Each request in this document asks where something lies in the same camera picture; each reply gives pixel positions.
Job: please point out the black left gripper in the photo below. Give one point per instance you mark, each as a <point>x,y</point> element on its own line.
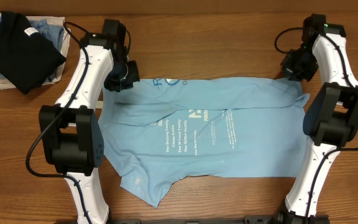
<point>112,86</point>

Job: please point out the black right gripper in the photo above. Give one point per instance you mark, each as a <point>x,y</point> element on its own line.
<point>290,71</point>

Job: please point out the light blue t-shirt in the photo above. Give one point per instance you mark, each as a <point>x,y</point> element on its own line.
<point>161,131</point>

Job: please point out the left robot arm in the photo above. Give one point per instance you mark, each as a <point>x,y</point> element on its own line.
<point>70,133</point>

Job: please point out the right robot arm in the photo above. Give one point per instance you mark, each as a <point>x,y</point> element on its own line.
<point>331,120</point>

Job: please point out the folded black shirt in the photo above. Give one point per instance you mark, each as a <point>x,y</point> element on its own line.
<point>26,57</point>

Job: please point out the folded white cloth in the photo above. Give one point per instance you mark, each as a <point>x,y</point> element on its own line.
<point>57,21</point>

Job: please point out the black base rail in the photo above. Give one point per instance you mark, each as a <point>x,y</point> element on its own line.
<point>251,219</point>

